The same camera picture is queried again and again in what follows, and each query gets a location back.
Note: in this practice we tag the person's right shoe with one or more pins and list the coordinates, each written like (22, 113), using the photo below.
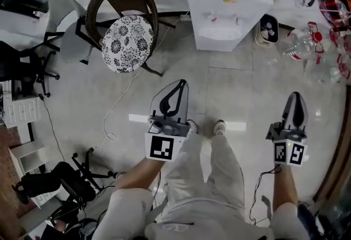
(220, 127)

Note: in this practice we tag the white trash bin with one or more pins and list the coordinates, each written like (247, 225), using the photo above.
(267, 40)

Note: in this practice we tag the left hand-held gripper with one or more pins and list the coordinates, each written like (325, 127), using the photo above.
(160, 147)

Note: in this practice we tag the low white shelf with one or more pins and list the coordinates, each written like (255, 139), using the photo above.
(27, 151)

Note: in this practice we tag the person's white shirt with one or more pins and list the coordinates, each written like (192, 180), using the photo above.
(192, 219)

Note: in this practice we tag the person's right forearm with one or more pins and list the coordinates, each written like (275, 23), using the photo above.
(283, 187)

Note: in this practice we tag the white power strip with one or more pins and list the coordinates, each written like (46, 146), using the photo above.
(185, 17)

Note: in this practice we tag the grey chair with black frame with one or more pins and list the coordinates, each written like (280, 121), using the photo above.
(74, 44)

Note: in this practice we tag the person's left forearm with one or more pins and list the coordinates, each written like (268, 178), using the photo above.
(142, 176)

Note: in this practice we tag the black mesh office chair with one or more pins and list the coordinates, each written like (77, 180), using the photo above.
(41, 184)

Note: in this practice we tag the clear plastic bottle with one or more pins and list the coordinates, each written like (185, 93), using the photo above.
(306, 0)

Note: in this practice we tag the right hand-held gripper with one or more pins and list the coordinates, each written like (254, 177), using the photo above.
(296, 154)

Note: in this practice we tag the floral round seat cushion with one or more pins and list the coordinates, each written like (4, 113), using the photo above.
(127, 44)

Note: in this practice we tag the red and orange bag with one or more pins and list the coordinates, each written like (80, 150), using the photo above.
(334, 11)

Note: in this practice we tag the person's grey trousers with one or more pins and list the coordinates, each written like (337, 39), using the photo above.
(222, 167)

